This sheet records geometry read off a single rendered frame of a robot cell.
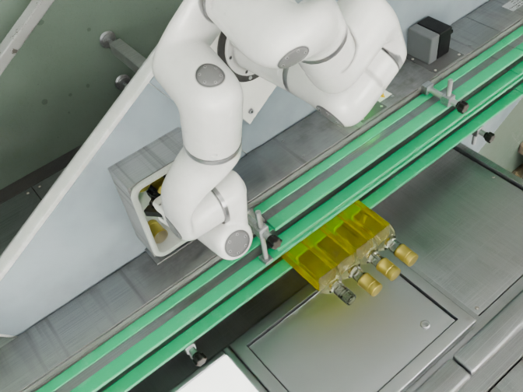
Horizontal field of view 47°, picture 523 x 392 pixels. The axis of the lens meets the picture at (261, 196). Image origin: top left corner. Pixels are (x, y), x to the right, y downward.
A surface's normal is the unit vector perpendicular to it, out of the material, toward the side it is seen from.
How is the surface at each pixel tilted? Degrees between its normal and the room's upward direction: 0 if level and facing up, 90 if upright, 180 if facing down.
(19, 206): 90
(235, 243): 15
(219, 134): 24
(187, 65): 79
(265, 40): 71
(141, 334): 90
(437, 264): 91
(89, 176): 0
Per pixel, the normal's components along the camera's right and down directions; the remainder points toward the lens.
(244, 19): -0.55, -0.01
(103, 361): -0.11, -0.67
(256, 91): 0.62, 0.47
